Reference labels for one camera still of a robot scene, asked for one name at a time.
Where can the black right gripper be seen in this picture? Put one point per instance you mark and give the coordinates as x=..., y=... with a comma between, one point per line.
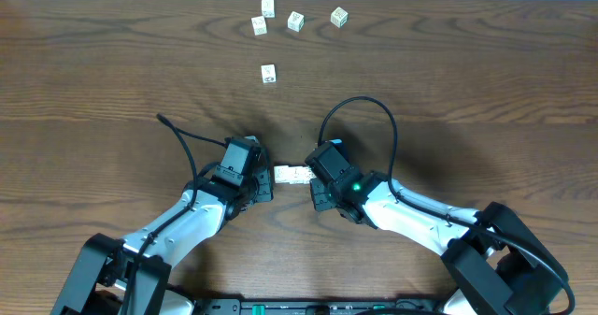
x=320, y=201

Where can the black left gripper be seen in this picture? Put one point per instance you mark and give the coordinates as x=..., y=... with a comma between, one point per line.
x=265, y=184

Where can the wooden block green side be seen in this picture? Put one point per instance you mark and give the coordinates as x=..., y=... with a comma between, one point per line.
x=282, y=174

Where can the wooden block blue side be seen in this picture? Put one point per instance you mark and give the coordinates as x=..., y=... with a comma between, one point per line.
x=308, y=175
x=297, y=175

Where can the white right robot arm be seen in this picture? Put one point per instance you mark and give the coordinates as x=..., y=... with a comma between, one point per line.
x=498, y=264

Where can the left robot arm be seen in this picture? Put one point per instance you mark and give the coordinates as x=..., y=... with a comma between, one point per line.
x=129, y=275

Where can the wooden block soccer ball yellow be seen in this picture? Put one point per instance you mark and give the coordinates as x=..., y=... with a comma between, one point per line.
x=268, y=73

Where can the wooden block red M side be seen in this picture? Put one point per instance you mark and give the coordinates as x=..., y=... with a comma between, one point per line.
x=259, y=25

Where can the wooden block number 3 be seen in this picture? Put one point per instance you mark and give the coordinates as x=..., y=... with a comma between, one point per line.
x=296, y=21

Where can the wooden block number 6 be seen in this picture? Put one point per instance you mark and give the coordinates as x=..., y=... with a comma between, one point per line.
x=339, y=17

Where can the wooden block far back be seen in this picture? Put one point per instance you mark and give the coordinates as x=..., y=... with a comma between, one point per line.
x=268, y=8

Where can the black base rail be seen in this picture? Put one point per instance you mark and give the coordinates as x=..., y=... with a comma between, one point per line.
x=237, y=306

